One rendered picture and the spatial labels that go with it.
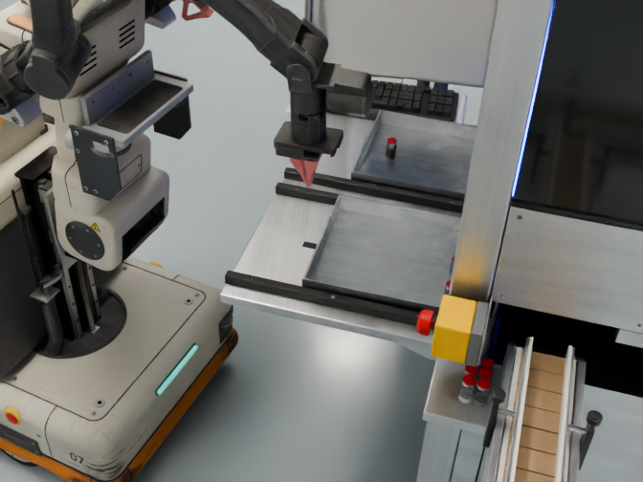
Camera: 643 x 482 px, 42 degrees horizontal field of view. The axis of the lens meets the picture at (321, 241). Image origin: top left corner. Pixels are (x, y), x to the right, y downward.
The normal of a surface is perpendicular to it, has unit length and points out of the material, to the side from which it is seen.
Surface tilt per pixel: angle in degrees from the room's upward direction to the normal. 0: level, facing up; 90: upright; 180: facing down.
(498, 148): 90
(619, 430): 90
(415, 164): 0
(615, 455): 90
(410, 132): 0
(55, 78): 105
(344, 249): 0
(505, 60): 90
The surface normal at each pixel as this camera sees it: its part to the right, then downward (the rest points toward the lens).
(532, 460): 0.03, -0.76
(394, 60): -0.21, 0.63
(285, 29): 0.62, -0.31
